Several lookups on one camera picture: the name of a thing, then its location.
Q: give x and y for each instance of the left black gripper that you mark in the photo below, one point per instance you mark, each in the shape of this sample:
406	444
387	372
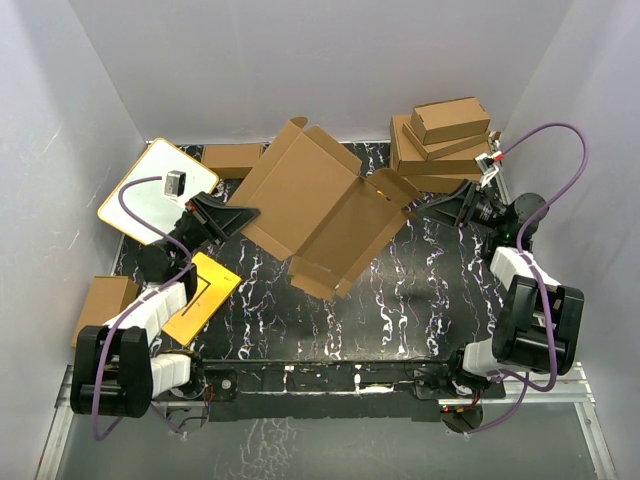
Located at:
218	221

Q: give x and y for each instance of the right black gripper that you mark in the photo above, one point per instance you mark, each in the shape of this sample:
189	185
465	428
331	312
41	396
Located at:
456	207

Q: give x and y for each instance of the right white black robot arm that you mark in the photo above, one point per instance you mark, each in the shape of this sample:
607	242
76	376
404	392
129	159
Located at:
538	327

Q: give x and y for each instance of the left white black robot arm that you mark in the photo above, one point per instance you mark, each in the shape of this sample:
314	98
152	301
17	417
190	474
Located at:
150	310

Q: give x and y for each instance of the large stacked cardboard box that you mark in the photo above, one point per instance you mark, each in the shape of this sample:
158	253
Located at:
406	160

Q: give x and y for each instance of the top small stacked cardboard box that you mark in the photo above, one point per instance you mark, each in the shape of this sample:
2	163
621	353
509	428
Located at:
449	120

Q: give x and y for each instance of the yellow card with black drawing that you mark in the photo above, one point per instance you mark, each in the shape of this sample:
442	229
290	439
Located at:
215	285

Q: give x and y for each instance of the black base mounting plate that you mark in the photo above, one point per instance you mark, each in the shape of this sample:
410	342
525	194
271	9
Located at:
417	389

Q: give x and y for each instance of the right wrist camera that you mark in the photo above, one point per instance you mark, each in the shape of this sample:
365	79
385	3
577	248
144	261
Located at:
489	164

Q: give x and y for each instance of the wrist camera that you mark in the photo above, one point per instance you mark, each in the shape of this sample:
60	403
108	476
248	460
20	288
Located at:
489	164
174	184

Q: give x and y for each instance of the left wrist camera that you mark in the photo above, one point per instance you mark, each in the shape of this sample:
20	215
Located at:
174	184

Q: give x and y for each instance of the white board with wooden frame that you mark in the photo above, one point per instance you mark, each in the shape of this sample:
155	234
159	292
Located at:
147	200

